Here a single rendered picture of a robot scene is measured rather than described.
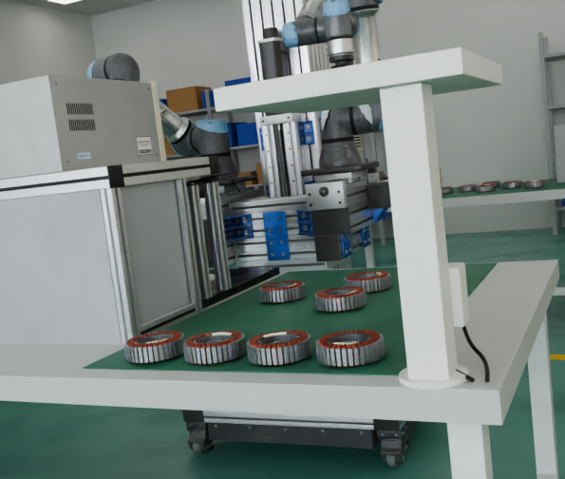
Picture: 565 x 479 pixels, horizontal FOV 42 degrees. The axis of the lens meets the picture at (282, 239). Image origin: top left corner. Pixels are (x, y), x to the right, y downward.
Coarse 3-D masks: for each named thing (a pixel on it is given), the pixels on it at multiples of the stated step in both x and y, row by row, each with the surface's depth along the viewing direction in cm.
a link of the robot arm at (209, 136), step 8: (200, 120) 277; (208, 120) 275; (216, 120) 274; (224, 120) 279; (192, 128) 281; (200, 128) 274; (208, 128) 273; (216, 128) 273; (224, 128) 276; (192, 136) 279; (200, 136) 275; (208, 136) 273; (216, 136) 273; (224, 136) 275; (192, 144) 280; (200, 144) 276; (208, 144) 274; (216, 144) 274; (224, 144) 275; (200, 152) 277; (208, 152) 274; (216, 152) 274
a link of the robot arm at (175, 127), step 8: (96, 64) 258; (104, 64) 254; (88, 72) 261; (96, 72) 257; (104, 72) 254; (160, 104) 274; (160, 112) 274; (168, 112) 276; (168, 120) 276; (176, 120) 278; (184, 120) 282; (168, 128) 278; (176, 128) 279; (184, 128) 280; (168, 136) 282; (176, 136) 280; (184, 136) 280; (176, 144) 283; (184, 144) 283; (176, 152) 290; (184, 152) 287; (192, 152) 284
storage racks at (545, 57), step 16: (544, 48) 759; (544, 64) 715; (544, 80) 717; (208, 96) 876; (544, 96) 719; (192, 112) 888; (208, 112) 878; (544, 112) 721; (256, 144) 858; (560, 208) 728; (560, 224) 778; (384, 240) 810
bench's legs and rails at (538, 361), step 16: (544, 320) 185; (544, 336) 185; (544, 352) 186; (528, 368) 188; (544, 368) 186; (544, 384) 187; (544, 400) 188; (544, 416) 188; (448, 432) 106; (464, 432) 105; (480, 432) 104; (544, 432) 189; (464, 448) 105; (480, 448) 104; (544, 448) 189; (464, 464) 106; (480, 464) 105; (544, 464) 190
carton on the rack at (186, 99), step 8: (184, 88) 894; (192, 88) 890; (200, 88) 901; (208, 88) 919; (168, 96) 904; (176, 96) 900; (184, 96) 896; (192, 96) 892; (200, 96) 900; (168, 104) 906; (176, 104) 902; (184, 104) 897; (192, 104) 893; (200, 104) 898; (176, 112) 904
